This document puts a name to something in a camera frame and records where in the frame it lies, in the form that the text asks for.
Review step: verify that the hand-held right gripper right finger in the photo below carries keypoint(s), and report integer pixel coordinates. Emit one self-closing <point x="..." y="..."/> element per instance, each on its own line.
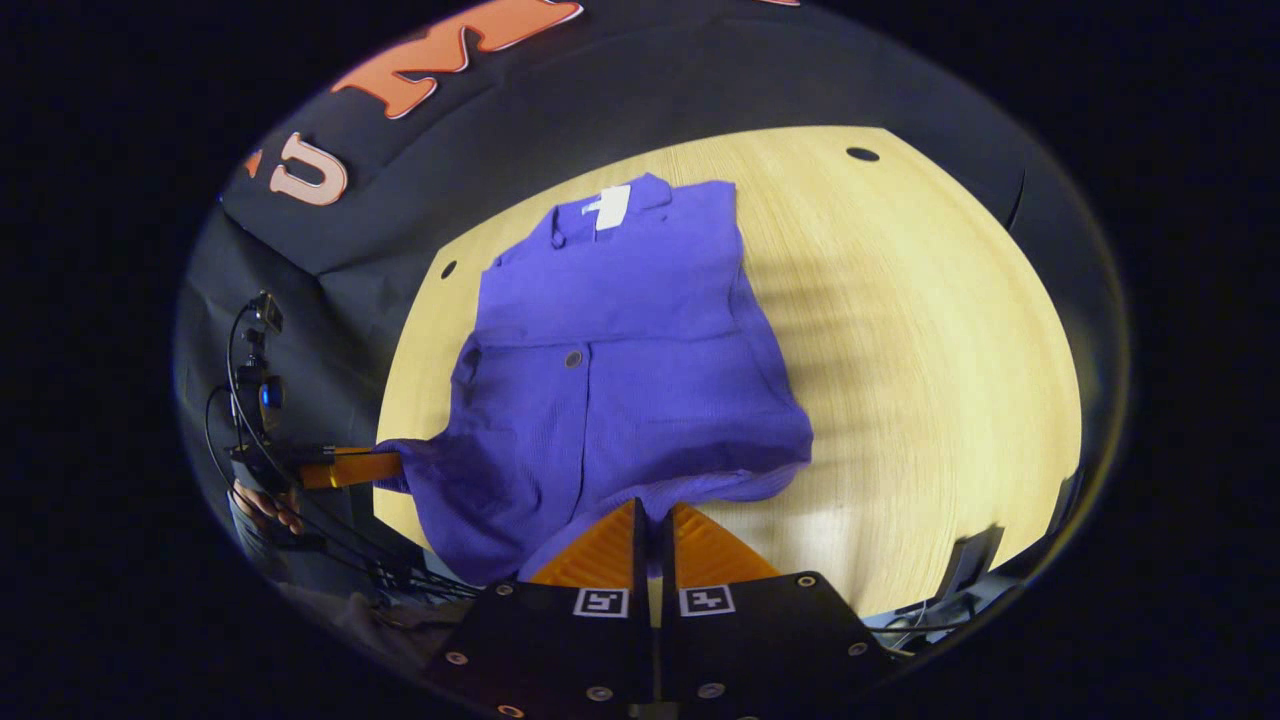
<point x="770" y="650"/>

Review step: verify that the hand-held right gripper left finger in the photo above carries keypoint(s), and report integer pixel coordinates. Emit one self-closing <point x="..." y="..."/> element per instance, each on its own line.
<point x="560" y="650"/>

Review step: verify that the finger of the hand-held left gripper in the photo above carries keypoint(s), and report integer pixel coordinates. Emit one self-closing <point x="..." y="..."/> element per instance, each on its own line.
<point x="355" y="468"/>

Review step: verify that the purple button shirt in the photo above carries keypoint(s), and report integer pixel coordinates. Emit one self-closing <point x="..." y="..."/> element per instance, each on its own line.
<point x="620" y="380"/>

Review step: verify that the black table clamp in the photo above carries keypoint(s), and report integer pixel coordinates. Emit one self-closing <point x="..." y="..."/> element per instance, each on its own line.
<point x="972" y="560"/>
<point x="1065" y="505"/>

